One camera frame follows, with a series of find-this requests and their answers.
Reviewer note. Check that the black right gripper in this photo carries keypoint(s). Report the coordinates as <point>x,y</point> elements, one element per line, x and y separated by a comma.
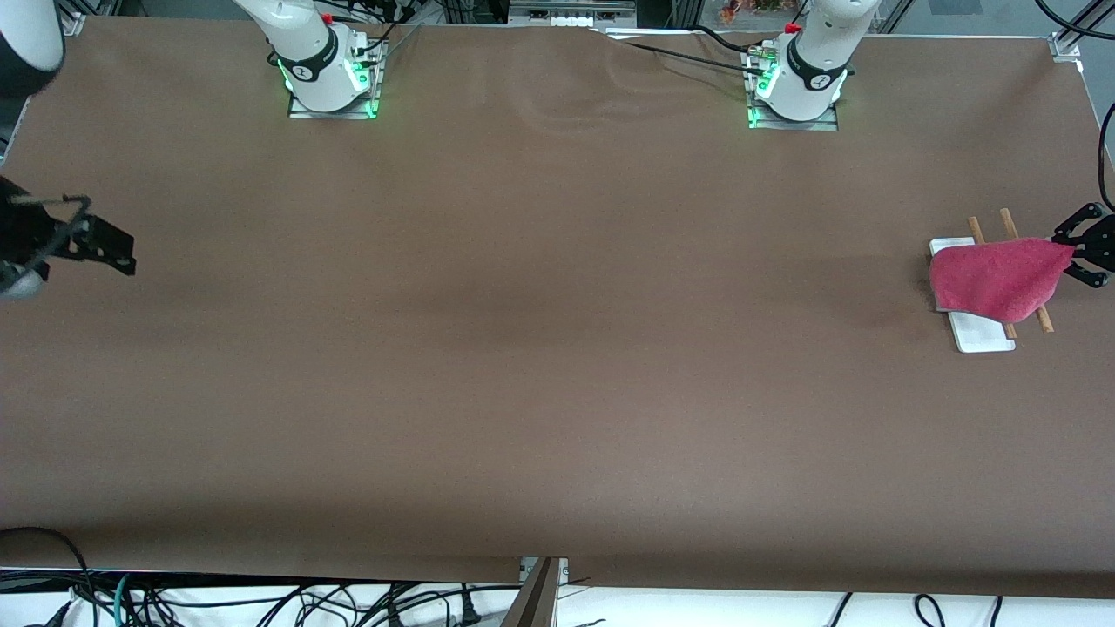
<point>30,232</point>

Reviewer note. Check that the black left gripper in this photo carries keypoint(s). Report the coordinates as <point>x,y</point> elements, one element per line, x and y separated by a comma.
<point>1083,235</point>

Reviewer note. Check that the red cloth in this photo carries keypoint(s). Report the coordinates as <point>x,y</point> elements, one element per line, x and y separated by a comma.
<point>993,279</point>

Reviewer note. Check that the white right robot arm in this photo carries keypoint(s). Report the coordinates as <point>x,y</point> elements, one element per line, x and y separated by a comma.
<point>305,43</point>

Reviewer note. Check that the white rack with wooden bars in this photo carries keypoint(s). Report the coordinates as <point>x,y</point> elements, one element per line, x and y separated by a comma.
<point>984,335</point>

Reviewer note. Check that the orange red clutter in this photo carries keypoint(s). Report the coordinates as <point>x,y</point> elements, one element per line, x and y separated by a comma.
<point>749,7</point>

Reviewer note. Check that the grey power strip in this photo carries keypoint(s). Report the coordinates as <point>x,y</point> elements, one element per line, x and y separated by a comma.
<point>566,13</point>

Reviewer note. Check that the aluminium frame post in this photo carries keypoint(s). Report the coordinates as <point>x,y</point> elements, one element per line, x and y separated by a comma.
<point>68,22</point>
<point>1067,42</point>

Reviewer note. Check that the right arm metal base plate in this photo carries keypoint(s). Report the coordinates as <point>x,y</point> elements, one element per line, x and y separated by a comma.
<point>300,111</point>

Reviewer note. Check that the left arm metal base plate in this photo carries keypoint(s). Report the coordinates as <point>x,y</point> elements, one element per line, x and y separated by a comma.
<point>827,124</point>

